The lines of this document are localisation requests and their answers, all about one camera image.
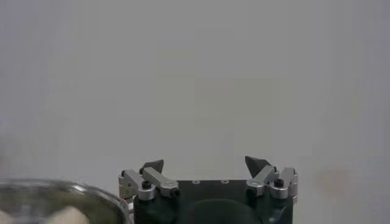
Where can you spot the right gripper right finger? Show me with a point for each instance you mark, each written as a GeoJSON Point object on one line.
{"type": "Point", "coordinates": [263, 176]}

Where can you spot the white steamed baozi bun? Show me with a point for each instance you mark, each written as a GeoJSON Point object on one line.
{"type": "Point", "coordinates": [68, 216]}

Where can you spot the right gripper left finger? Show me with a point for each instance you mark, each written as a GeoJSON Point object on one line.
{"type": "Point", "coordinates": [160, 181]}

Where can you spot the steel perforated steamer basket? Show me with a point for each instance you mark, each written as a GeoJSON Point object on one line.
{"type": "Point", "coordinates": [100, 194]}

